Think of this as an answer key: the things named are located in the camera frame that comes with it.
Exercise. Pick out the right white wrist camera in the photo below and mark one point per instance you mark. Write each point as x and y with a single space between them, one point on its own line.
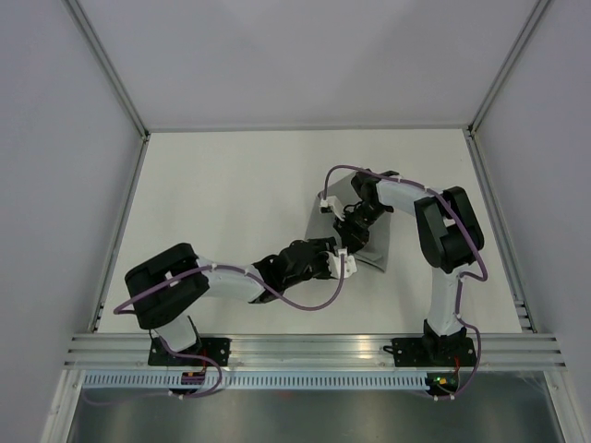
333 205

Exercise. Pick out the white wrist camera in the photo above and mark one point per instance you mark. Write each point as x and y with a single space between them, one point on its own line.
333 205
342 265

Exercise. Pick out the left aluminium frame post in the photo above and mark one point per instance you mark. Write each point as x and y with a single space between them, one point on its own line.
90 36

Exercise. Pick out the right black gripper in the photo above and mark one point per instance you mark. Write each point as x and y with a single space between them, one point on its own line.
351 239

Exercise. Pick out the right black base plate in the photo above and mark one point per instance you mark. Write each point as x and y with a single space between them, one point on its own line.
422 353

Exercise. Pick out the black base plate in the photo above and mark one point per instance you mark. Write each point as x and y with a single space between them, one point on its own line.
215 349
422 353

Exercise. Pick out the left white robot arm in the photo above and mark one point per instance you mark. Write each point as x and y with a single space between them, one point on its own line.
163 288

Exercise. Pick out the white slotted cable duct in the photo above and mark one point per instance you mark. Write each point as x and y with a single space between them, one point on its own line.
281 380

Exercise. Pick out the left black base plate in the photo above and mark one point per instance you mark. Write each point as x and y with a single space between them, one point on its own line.
215 349

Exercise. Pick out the grey cloth napkin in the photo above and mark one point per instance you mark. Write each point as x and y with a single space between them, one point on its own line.
352 188

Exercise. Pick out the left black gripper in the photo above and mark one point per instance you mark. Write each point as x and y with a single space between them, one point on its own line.
321 246

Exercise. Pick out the aluminium frame post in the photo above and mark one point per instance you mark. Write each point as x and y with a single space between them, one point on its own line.
510 61
90 36

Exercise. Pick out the right aluminium frame post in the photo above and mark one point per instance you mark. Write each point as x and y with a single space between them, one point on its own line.
510 61

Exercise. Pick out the aluminium mounting rail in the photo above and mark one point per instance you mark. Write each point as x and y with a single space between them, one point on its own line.
497 352

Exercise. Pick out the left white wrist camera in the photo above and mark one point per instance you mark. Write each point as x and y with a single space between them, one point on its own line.
342 265

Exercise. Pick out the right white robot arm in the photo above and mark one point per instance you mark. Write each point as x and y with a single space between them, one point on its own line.
450 240

